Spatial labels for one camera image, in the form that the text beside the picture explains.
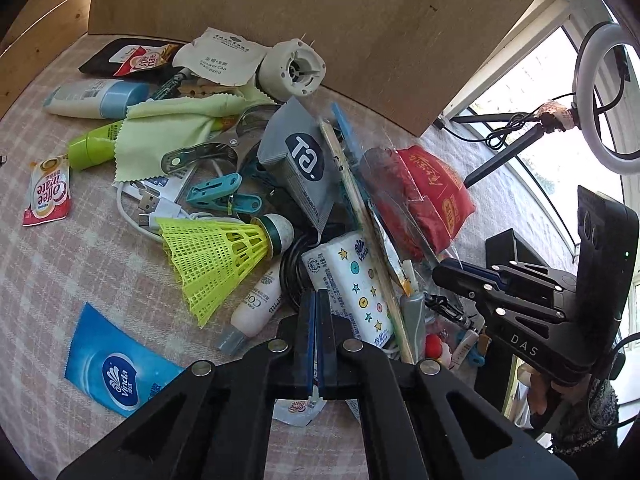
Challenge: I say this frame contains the black sachet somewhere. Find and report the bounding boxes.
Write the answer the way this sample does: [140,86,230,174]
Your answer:
[78,38,185,79]

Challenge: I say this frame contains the white creamer sachet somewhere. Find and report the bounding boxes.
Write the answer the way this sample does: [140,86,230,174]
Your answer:
[272,396,322,427]

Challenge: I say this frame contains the small white tube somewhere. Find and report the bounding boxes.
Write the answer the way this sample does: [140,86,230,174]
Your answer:
[451,329,482,367]

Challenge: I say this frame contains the wooden slat panel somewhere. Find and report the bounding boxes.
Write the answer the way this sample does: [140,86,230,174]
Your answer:
[0,0,101,116]

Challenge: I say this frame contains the blue plastic strip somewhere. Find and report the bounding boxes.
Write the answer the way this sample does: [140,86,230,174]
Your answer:
[330,101,388,241]

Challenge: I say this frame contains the white USB cable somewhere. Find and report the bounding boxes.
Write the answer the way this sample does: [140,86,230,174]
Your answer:
[116,180,236,241]

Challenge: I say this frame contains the small white bottle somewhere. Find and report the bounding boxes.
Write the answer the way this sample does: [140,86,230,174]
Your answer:
[216,259,287,354]

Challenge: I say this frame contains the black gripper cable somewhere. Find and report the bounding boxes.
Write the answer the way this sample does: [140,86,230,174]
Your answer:
[589,334,640,431]

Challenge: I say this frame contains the red white toy figure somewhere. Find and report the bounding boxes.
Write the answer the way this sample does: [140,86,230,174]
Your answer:
[424,332,447,363]

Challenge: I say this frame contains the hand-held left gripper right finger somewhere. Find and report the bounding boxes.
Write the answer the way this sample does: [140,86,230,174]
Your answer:
[317,289,578,480]

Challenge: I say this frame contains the red bag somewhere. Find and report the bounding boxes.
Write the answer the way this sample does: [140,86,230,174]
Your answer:
[357,144,477,263]

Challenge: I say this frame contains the black USB cable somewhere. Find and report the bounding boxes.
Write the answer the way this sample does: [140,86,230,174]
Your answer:
[279,232,323,313]

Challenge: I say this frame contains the ring light cable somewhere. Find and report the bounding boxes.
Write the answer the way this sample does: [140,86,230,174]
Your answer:
[439,91,581,152]

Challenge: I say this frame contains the yellow-green shuttlecock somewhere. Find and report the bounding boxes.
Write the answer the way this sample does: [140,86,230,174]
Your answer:
[154,212,296,329]

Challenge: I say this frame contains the black tripod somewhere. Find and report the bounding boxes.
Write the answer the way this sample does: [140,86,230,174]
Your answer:
[463,100,576,188]

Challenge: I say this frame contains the ring light on stand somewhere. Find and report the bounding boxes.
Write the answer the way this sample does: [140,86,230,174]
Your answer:
[420,0,640,271]

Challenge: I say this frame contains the white ring light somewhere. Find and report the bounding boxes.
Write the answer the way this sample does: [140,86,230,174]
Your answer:
[575,22,640,176]

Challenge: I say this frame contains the grey glue tube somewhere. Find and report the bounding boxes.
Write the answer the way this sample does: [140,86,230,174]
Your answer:
[399,259,427,358]

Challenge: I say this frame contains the teal clothespin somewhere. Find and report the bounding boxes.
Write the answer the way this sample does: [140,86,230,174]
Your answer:
[185,172,264,217]

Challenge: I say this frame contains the white round fan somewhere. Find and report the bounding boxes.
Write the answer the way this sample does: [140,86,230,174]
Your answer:
[256,39,327,102]

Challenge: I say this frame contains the white shower cap sachet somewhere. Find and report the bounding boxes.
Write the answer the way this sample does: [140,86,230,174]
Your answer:
[172,26,269,87]

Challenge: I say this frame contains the white blue printed packet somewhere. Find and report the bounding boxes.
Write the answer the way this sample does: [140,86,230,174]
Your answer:
[117,167,198,206]

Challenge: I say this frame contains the white tube blue cap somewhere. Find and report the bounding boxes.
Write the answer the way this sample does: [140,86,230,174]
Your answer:
[42,78,152,120]

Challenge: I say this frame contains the pale green cloth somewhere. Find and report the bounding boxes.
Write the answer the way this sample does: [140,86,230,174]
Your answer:
[113,85,279,184]

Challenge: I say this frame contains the upright wooden board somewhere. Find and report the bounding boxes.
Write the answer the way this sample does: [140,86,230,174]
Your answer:
[87,0,572,137]

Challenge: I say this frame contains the green bottle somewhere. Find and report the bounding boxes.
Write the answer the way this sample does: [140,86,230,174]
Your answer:
[66,119,126,171]

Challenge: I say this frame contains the person's right hand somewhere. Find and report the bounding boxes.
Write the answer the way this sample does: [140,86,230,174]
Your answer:
[527,372,558,418]

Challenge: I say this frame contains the grey sachet dark circle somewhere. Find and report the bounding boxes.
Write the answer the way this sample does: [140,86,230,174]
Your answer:
[256,96,342,235]

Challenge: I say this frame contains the wrapped wooden chopsticks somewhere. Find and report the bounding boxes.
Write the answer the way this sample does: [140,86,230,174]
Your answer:
[319,119,417,365]

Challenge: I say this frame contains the dark green pen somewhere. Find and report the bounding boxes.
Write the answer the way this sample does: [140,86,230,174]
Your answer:
[149,71,195,102]

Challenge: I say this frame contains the star print tissue pack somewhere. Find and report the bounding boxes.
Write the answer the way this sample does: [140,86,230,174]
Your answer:
[301,232,397,352]

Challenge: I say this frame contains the red creamer sachet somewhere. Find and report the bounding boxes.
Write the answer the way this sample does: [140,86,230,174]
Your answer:
[22,154,74,227]

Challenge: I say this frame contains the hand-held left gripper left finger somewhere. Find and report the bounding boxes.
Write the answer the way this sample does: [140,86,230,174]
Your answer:
[55,290,318,480]

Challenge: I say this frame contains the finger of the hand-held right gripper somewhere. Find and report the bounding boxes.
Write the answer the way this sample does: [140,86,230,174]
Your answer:
[432,265,568,323]
[442,259,568,293]

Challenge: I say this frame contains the blue tissue packet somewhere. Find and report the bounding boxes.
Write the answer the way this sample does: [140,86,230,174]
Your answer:
[64,302,187,419]

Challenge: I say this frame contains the person's right forearm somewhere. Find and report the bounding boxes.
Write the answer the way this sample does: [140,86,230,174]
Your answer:
[547,377,621,461]

